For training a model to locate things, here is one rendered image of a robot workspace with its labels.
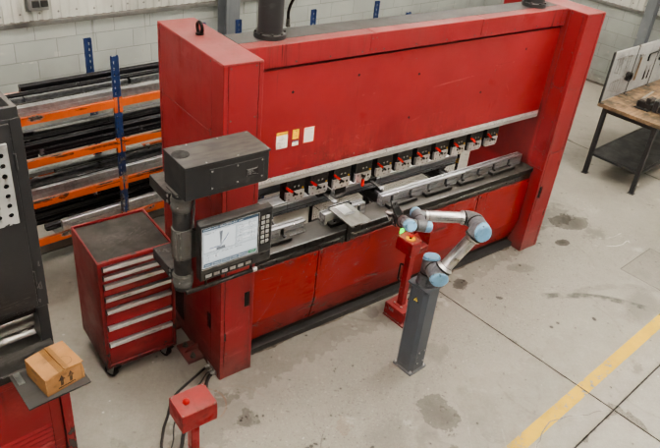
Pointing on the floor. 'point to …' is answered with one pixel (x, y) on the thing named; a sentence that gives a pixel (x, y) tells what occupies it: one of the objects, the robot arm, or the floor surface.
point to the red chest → (124, 288)
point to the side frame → (547, 115)
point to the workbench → (622, 108)
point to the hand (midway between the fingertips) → (391, 209)
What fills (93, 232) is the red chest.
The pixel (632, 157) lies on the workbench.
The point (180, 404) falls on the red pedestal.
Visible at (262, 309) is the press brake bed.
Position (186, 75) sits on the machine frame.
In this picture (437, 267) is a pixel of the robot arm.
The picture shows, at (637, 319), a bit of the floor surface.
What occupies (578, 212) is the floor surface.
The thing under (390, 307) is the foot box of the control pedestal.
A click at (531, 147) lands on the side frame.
